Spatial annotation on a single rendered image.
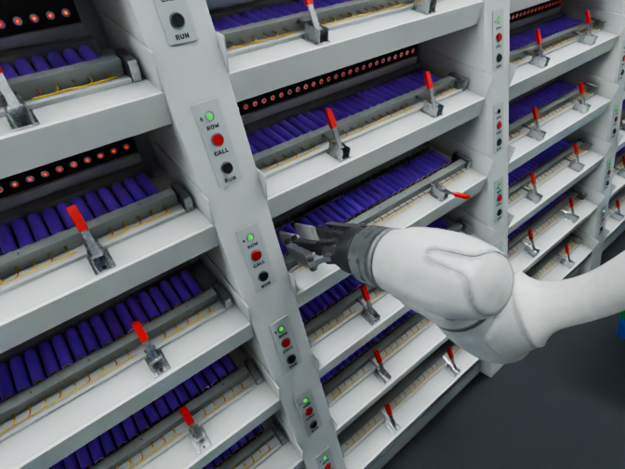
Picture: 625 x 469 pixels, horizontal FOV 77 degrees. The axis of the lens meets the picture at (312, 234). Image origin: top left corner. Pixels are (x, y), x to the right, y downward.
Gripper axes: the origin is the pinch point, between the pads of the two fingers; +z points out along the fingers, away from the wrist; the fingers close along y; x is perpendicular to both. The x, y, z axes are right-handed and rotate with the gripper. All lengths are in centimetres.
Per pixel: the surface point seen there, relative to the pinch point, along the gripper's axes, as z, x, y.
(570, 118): -4, 8, -100
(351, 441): 10, 64, 0
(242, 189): -7.3, -14.2, 10.1
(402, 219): -2.5, 7.6, -24.9
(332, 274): -3.9, 9.2, -2.4
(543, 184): 1, 26, -91
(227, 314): -0.1, 6.5, 18.5
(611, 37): -8, -11, -119
